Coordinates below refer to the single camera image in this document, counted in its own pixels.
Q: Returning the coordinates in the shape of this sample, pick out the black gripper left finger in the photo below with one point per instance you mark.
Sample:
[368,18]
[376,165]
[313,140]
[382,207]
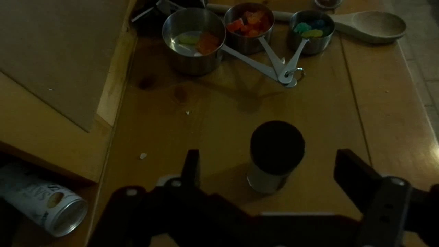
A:
[191,165]

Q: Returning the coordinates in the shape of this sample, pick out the wooden spoon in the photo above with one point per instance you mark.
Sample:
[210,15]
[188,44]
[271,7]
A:
[372,26]

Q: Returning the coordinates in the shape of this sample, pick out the small white crumb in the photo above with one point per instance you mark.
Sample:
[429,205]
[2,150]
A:
[143,155]

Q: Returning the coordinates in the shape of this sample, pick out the brown plywood board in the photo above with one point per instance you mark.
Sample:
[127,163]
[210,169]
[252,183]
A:
[55,50]

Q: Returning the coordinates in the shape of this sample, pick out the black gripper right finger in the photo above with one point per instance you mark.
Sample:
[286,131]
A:
[354,173]

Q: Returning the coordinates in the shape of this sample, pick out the large metal measuring cup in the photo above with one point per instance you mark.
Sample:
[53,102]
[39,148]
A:
[194,41]

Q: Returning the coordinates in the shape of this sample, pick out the white printed cylindrical container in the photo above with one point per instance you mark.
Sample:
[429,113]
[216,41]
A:
[42,199]

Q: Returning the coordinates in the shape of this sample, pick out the wooden pine dresser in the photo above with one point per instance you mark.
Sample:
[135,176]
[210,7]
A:
[228,107]

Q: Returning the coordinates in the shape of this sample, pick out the medium metal measuring cup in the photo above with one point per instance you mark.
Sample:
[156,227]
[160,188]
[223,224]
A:
[249,22]

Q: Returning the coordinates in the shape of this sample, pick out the black yellow labelled bottle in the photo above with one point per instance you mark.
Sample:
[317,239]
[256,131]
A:
[147,19]

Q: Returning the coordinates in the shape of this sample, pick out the small metal measuring cup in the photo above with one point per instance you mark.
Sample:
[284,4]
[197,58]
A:
[313,29]

